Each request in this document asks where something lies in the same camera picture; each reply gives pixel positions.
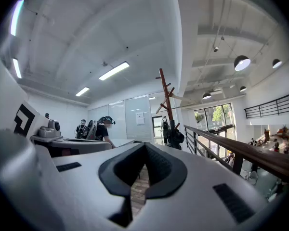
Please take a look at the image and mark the light wooden clothes hanger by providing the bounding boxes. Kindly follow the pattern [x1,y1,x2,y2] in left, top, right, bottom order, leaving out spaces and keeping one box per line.
[170,92,197,110]

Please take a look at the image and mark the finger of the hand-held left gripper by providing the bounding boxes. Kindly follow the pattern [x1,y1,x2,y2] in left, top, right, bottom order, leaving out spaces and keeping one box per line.
[50,140,113,158]

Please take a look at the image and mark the brown wooden coat rack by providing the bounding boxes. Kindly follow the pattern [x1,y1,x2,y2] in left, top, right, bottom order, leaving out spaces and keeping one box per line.
[155,68,181,151]

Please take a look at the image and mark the grey rectangular table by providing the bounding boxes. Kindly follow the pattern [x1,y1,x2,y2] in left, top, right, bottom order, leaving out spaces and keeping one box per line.
[109,138,143,148]

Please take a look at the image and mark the white paper notice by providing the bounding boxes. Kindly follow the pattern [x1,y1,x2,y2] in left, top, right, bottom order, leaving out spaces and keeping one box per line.
[135,112,145,126]

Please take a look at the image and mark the crowd of people downstairs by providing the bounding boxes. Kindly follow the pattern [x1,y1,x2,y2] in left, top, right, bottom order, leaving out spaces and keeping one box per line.
[249,123,289,156]

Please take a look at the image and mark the dark wooden handrail railing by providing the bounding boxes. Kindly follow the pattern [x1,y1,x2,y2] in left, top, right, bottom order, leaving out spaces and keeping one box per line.
[184,125,289,186]

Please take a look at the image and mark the large glass window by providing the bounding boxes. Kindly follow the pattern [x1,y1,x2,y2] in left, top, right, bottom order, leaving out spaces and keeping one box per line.
[194,103,235,131]

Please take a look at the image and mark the long fluorescent ceiling light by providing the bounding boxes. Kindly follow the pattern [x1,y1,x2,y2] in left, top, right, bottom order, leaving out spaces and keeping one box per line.
[75,87,91,97]
[12,58,23,79]
[98,61,131,81]
[10,0,25,37]

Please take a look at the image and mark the black metal balcony railing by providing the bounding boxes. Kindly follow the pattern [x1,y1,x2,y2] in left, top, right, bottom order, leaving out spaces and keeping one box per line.
[244,90,289,120]

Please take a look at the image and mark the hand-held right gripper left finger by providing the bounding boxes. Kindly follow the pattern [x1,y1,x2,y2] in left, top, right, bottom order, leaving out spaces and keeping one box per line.
[0,128,147,231]

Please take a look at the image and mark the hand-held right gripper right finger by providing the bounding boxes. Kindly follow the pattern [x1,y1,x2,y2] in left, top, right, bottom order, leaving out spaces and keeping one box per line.
[134,142,271,231]

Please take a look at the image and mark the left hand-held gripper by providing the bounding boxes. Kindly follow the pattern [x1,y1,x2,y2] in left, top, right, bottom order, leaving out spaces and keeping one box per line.
[0,49,63,158]

